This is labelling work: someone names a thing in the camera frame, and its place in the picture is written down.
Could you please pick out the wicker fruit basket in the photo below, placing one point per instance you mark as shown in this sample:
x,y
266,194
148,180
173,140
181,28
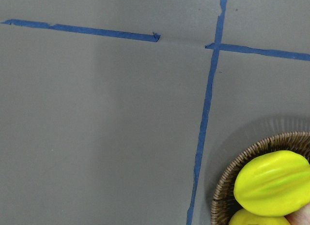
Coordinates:
x,y
224,205

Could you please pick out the yellow starfruit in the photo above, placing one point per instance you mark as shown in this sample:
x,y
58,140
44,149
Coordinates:
x,y
274,184

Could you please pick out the pink peach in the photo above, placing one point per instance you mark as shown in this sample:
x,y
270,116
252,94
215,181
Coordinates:
x,y
300,217

